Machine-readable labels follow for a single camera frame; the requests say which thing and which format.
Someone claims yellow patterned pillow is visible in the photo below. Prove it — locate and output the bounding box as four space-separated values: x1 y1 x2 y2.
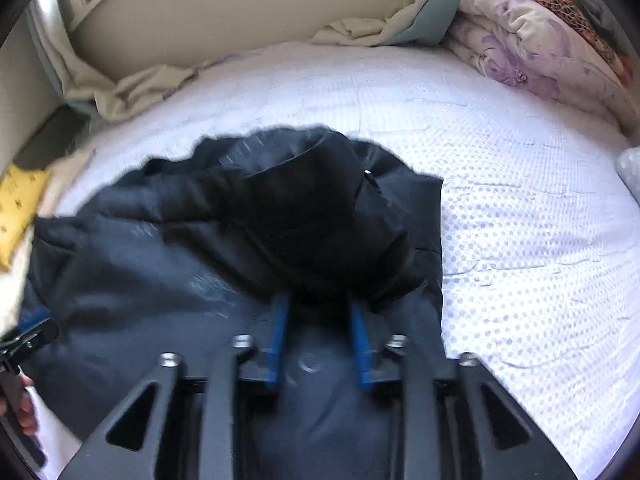
0 165 52 268

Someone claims white dotted bed sheet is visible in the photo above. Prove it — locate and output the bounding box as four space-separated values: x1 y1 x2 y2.
37 42 640 480

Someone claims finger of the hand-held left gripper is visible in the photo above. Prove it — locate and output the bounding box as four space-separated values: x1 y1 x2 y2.
0 318 61 362
18 307 54 333

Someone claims beige padded headboard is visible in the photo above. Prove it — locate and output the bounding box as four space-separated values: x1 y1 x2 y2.
70 0 453 81

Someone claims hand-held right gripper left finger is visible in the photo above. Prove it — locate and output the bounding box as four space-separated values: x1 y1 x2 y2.
57 292 293 480

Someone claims dark bedside furniture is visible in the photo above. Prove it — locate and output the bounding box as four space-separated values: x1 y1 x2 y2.
17 105 91 172

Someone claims teal cloth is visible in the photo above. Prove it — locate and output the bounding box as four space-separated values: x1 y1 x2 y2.
384 0 470 47

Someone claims black padded jacket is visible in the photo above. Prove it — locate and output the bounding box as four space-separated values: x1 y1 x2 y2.
20 124 447 480

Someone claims person's left hand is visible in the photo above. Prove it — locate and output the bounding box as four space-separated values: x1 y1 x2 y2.
0 377 40 437

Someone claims white dotted pillow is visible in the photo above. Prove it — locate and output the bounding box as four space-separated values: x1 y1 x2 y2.
616 147 640 197

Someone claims floral white quilt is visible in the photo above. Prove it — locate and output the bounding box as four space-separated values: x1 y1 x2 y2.
444 0 633 132

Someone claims beige crumpled cloth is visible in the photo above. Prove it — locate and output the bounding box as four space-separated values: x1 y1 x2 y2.
49 0 417 122

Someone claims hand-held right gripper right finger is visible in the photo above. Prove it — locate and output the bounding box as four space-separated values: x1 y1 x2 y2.
347 302 576 480

